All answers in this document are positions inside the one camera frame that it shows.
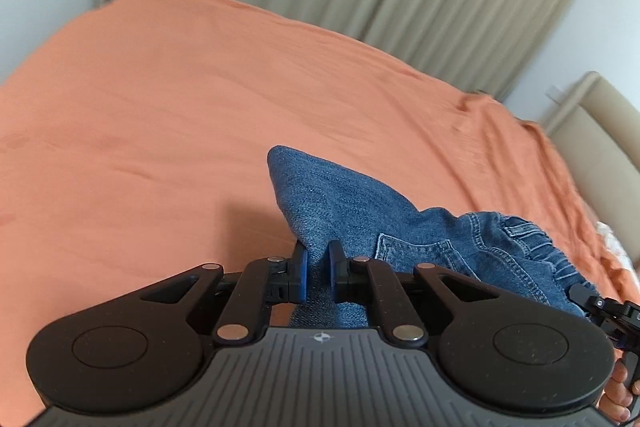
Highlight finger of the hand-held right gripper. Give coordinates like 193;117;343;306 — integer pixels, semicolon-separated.
567;284;608;324

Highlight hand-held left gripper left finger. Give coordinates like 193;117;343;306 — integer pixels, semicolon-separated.
132;241;310;346

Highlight beige padded headboard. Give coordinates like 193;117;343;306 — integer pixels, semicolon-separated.
542;71;640;229

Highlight blue denim pants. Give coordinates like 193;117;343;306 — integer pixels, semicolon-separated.
266;145;602;331

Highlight orange bed sheet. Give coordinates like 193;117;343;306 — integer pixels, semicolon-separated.
0;0;639;427

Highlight person's right hand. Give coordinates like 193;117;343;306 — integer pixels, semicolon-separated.
599;351;640;424

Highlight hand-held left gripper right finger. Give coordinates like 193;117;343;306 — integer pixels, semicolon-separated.
326;240;507;348

